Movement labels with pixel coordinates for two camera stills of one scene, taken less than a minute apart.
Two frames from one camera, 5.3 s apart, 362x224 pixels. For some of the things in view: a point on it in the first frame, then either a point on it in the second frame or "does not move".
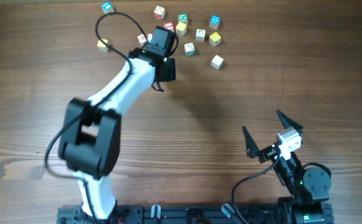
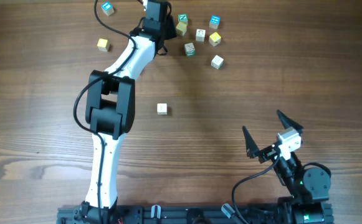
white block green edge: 189,49 does not move
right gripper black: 253,150 does not move
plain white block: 217,62 does not move
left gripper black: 171,74 -> 171,22
